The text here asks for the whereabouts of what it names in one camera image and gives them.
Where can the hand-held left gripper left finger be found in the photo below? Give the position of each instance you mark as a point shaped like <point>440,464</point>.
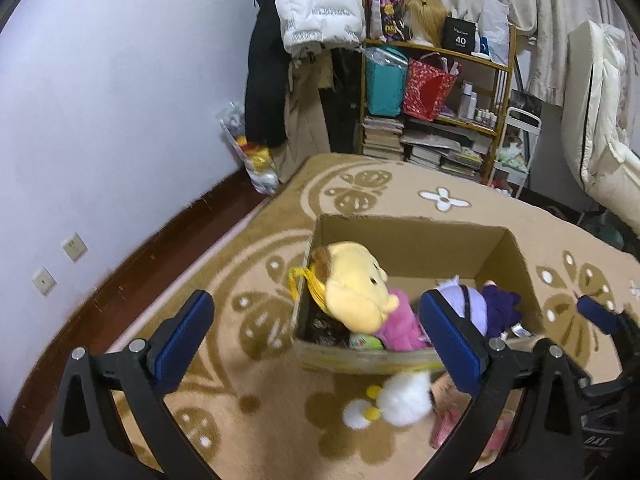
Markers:
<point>182,340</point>

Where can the white puffer jacket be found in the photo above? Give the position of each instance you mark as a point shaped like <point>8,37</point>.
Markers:
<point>320,5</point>

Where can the yellow dog plush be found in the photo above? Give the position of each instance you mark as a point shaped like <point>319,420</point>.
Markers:
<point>350,285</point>

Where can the white trolley cart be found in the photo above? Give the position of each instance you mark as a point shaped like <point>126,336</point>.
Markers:
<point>522,120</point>

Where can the dark printed pouch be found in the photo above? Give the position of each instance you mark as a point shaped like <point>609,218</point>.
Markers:
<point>325,327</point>

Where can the black box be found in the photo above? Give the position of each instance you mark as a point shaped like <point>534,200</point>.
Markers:
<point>460,35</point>

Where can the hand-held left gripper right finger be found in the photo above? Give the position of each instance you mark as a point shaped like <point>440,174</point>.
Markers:
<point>452,345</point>

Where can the pink packet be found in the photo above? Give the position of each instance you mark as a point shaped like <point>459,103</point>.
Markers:
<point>450,425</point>

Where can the tall white bottle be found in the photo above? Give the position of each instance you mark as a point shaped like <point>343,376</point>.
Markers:
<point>466,100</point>

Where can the blonde wig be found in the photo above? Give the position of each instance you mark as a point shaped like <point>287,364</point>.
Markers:
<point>425,17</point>

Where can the black garment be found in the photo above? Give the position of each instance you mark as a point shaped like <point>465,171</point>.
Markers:
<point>342,105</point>

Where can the row of small bottles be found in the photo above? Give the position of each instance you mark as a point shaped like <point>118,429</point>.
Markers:
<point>487,116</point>

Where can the pale curtain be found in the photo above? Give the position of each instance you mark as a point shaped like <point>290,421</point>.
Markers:
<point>550,20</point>

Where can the white padded chair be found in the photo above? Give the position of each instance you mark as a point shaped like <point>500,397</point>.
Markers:
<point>600,125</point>

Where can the purple-haired plush doll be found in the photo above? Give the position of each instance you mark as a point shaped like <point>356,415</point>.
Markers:
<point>475,305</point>

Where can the short white bottle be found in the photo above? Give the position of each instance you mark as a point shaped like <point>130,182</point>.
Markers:
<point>474,106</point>

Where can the pile of magazines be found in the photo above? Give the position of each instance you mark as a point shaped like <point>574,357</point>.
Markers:
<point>445,150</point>

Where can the white fluffy plush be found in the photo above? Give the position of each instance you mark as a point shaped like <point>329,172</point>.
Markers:
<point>400,397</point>

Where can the wooden shelf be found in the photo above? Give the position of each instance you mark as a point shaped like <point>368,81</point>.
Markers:
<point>480,61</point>

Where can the pink plush toy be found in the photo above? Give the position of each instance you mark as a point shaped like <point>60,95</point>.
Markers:
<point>400,322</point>

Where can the pink printed bag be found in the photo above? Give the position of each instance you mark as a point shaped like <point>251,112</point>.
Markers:
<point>385,10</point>

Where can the red gift bag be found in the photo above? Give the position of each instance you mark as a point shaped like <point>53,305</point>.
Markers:
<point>425,90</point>

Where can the wall socket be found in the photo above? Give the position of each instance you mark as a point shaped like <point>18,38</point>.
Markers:
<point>43,280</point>
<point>74,246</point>

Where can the beige coat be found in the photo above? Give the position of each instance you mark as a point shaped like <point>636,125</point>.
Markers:
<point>305,120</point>

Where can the green packet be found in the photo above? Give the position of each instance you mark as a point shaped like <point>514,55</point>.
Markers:
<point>365,342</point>

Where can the teal bag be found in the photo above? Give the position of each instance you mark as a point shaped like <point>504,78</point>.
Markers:
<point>385,87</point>

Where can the plastic bag of toys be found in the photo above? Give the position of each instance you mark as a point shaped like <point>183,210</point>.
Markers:
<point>255,160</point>

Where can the white plastic bag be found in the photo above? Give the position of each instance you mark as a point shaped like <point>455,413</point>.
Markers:
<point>495,30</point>

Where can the stack of books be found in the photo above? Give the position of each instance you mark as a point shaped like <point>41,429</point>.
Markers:
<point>382,140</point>

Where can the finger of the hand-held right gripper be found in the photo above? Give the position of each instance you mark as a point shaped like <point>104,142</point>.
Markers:
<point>600,312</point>

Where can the black coat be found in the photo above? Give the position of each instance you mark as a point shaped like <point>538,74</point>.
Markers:
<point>265,85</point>

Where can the cardboard box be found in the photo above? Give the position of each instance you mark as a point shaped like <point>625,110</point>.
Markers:
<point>425,250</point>

